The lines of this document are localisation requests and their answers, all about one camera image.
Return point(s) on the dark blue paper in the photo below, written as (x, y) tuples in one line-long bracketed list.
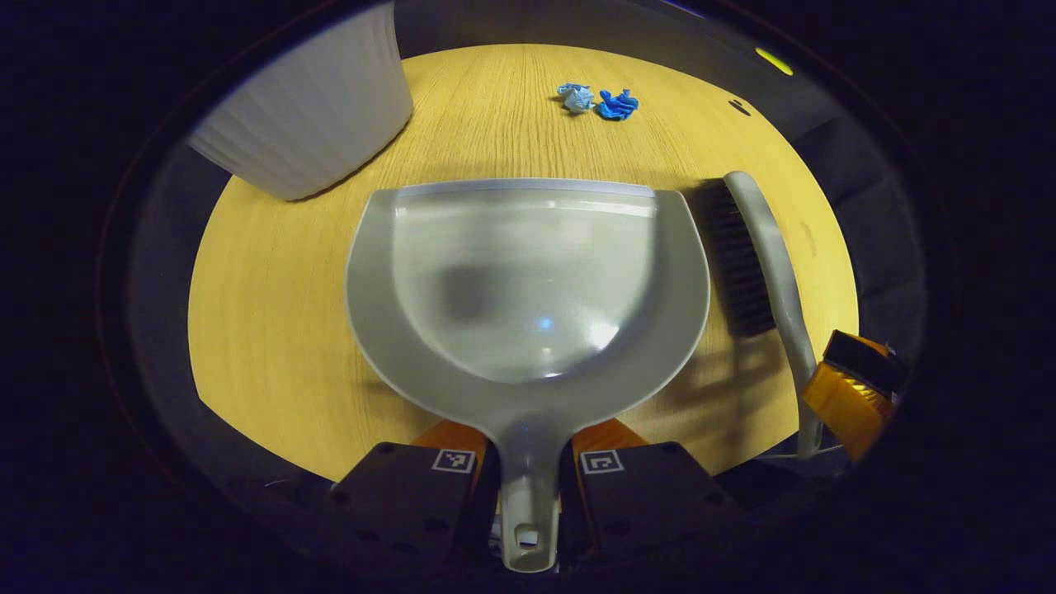
[(617, 106)]

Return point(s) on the white plastic garbage bin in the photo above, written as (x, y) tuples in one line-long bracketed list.
[(305, 115)]

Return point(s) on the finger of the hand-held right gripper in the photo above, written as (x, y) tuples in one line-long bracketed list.
[(862, 359)]

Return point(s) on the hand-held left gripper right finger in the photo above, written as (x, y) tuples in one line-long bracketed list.
[(652, 495)]

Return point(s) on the grey plastic dustpan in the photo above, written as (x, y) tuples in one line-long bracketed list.
[(528, 280)]

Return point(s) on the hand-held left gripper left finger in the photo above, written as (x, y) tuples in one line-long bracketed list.
[(404, 495)]

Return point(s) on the light blue paper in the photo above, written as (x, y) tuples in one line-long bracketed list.
[(577, 97)]

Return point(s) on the small grey broom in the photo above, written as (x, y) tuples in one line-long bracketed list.
[(775, 247)]

